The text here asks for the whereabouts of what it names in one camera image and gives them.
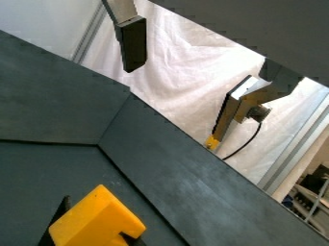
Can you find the yellow double-square block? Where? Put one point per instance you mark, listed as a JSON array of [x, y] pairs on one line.
[[95, 221]]

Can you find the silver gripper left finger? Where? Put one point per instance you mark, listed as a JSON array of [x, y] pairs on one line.
[[130, 32]]

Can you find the aluminium frame rail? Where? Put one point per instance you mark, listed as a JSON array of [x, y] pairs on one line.
[[297, 148]]

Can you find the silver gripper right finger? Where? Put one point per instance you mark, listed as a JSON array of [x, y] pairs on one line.
[[246, 98]]

